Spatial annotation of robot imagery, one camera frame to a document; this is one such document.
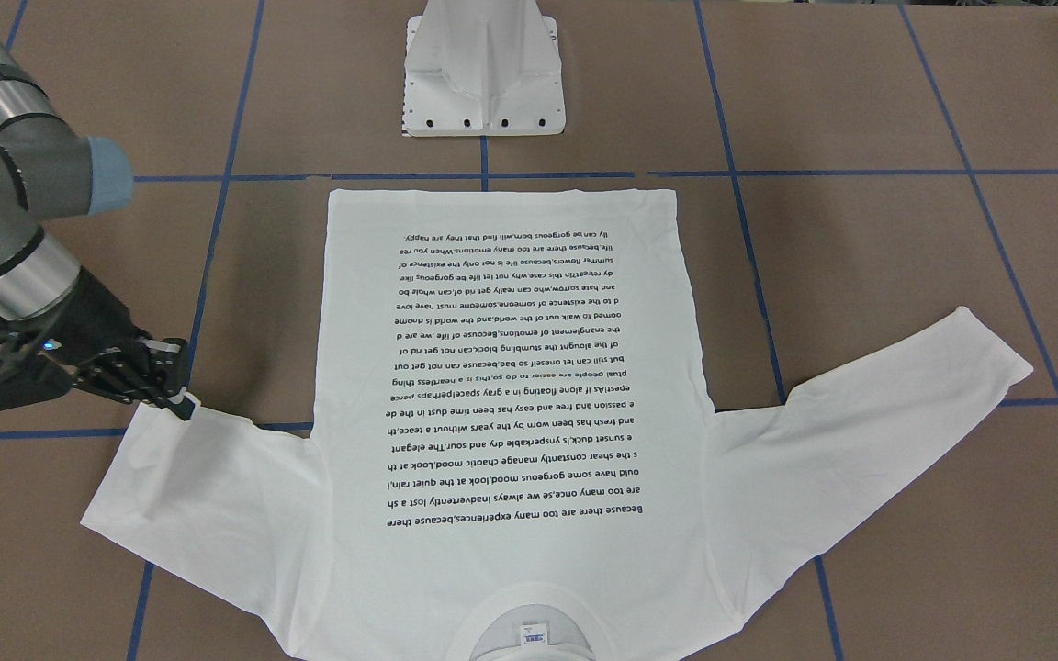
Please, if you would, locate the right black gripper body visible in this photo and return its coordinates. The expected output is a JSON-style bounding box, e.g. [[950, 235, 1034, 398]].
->
[[0, 268, 152, 411]]

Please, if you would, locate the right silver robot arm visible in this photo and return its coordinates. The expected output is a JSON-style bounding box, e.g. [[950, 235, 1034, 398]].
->
[[0, 42, 195, 420]]

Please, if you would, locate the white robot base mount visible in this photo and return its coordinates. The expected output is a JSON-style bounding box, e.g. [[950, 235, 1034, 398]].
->
[[402, 1, 567, 137]]

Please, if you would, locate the white long-sleeve printed shirt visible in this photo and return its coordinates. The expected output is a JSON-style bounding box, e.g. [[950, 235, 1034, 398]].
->
[[83, 191, 1030, 660]]

